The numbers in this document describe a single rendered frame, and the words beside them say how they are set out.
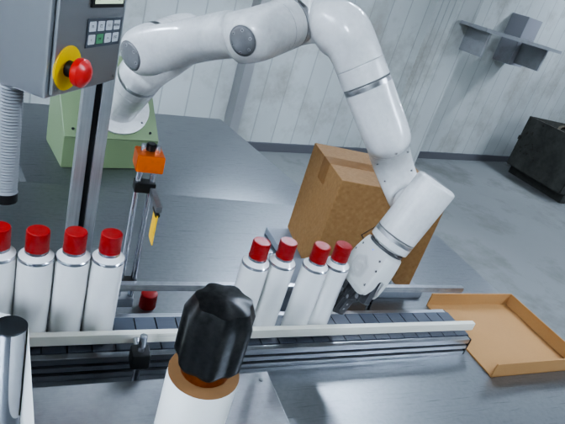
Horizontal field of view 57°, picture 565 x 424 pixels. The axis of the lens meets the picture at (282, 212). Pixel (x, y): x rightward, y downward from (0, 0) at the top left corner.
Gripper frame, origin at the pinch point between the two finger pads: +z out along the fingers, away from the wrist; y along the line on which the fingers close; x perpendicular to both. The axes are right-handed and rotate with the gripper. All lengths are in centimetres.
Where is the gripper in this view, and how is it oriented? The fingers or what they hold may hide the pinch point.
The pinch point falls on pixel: (341, 304)
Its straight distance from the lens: 110.3
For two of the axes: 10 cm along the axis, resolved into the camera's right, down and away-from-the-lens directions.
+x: 7.5, 3.6, 5.6
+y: 3.5, 5.0, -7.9
